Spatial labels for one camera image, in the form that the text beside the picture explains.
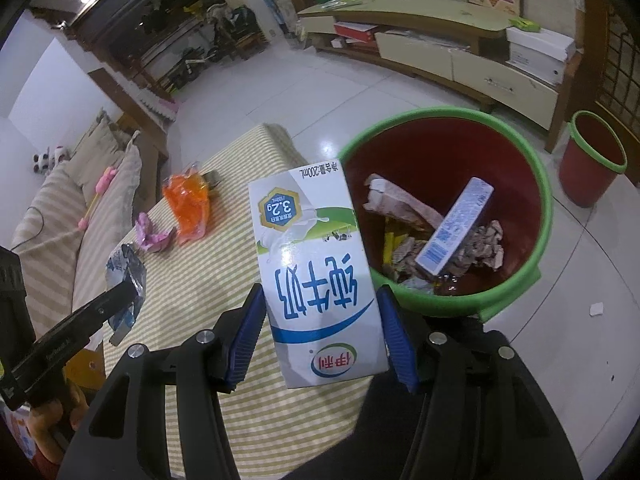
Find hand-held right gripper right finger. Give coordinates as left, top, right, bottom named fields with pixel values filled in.
left=376, top=284, right=583, bottom=480

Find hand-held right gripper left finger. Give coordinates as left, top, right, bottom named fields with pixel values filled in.
left=57, top=282, right=268, bottom=480

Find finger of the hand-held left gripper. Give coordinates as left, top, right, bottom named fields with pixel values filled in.
left=65, top=282, right=146, bottom=348

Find silver and blue foil wrapper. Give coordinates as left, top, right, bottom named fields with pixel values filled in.
left=104, top=242, right=148, bottom=346

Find yellow tissue pack wrapper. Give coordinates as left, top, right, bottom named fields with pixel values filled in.
left=382, top=220, right=416, bottom=281

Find white and blue milk carton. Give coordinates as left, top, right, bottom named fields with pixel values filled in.
left=248, top=160, right=392, bottom=390

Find blue toothpaste box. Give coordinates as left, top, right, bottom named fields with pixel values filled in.
left=415, top=176, right=496, bottom=276

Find reddish paper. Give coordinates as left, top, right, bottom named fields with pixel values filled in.
left=450, top=220, right=506, bottom=273

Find white bag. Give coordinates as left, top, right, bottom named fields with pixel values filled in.
left=362, top=173, right=446, bottom=233

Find red bin with green rim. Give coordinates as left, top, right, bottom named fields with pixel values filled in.
left=336, top=106, right=553, bottom=323
left=558, top=110, right=628, bottom=208

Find person's left hand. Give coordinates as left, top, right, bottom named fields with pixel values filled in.
left=27, top=382, right=93, bottom=461

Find striped tablecloth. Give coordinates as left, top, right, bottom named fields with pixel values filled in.
left=102, top=122, right=381, bottom=480

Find pink plastic wrapper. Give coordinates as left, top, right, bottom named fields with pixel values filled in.
left=135, top=211, right=177, bottom=252

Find striped sofa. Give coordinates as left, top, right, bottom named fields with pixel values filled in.
left=10, top=110, right=168, bottom=321

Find pink toy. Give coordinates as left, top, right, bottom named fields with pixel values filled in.
left=77, top=165, right=118, bottom=231

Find orange plastic wrapper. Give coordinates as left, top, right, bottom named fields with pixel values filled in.
left=162, top=160, right=211, bottom=246

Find panda plush toy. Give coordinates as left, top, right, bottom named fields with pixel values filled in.
left=31, top=145, right=71, bottom=173

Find pink foam mats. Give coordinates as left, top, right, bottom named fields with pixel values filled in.
left=137, top=87, right=181, bottom=123

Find red box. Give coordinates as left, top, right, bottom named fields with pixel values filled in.
left=332, top=21, right=376, bottom=43

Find dark stroller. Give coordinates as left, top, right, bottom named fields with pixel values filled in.
left=205, top=2, right=261, bottom=56

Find white shoe box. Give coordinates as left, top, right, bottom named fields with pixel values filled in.
left=505, top=25, right=576, bottom=86

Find cream and wood television cabinet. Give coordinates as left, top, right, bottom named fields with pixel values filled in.
left=297, top=0, right=561, bottom=133

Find wooden lattice screen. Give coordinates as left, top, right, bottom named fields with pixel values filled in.
left=595, top=0, right=640, bottom=151

